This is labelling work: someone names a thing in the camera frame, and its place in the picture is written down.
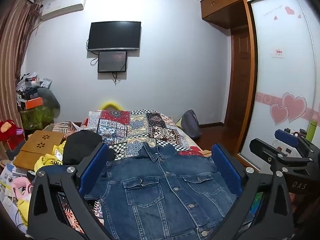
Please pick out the black bag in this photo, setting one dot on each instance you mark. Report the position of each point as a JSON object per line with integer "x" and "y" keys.
{"x": 51, "y": 100}

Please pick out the white air conditioner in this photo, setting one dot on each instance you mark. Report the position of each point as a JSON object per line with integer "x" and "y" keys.
{"x": 62, "y": 6}

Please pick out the grey backpack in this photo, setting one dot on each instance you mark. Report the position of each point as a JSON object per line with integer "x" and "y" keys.
{"x": 191, "y": 123}

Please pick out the large wall television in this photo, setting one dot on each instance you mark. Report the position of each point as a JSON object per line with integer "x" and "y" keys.
{"x": 113, "y": 36}

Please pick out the orange box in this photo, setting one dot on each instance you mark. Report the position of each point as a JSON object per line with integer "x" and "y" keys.
{"x": 33, "y": 103}

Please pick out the white heart-print wardrobe door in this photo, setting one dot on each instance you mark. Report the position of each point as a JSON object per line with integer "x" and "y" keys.
{"x": 282, "y": 55}

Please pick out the wooden overhead cabinet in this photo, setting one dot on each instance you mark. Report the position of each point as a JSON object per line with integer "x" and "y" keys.
{"x": 225, "y": 2}

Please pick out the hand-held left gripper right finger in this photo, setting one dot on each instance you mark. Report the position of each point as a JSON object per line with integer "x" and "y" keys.
{"x": 226, "y": 167}

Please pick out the red plush toy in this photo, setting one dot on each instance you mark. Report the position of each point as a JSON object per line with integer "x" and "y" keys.
{"x": 8, "y": 130}

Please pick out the small wall monitor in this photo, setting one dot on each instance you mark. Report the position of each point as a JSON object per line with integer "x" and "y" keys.
{"x": 112, "y": 62}

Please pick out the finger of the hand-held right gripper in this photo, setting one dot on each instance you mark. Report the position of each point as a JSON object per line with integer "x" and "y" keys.
{"x": 265, "y": 152}
{"x": 286, "y": 136}

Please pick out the pile of papers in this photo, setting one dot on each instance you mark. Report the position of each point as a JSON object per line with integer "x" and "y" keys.
{"x": 8, "y": 180}

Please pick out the yellow garment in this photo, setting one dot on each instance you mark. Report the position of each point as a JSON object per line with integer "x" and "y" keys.
{"x": 46, "y": 160}

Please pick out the green patterned bag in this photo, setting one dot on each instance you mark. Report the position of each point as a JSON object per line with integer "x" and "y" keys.
{"x": 37, "y": 117}

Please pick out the wooden door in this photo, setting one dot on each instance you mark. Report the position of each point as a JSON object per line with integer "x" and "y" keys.
{"x": 240, "y": 80}

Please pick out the patchwork bedspread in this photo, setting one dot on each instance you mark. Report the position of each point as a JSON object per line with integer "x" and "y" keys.
{"x": 140, "y": 127}

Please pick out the pile of clutter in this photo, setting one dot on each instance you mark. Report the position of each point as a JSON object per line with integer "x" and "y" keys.
{"x": 27, "y": 85}

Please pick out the pink headphones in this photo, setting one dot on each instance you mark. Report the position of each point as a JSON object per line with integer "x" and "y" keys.
{"x": 21, "y": 186}

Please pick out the green bottle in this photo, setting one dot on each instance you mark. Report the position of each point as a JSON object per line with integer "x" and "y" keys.
{"x": 311, "y": 130}

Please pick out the brown striped curtain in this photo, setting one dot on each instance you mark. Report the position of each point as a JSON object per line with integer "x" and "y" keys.
{"x": 15, "y": 55}

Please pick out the blue denim jacket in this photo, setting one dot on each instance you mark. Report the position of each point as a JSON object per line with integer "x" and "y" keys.
{"x": 170, "y": 200}

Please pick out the wooden folding table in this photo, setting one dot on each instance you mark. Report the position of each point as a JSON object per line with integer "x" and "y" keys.
{"x": 37, "y": 150}

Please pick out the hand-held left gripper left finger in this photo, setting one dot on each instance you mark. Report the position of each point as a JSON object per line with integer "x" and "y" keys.
{"x": 93, "y": 170}

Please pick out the yellow cushion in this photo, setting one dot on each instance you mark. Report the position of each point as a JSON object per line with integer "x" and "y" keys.
{"x": 111, "y": 103}

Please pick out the red and white sticker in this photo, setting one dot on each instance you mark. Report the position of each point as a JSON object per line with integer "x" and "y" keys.
{"x": 278, "y": 53}

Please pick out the black cloth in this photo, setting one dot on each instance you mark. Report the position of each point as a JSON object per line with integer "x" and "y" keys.
{"x": 80, "y": 147}

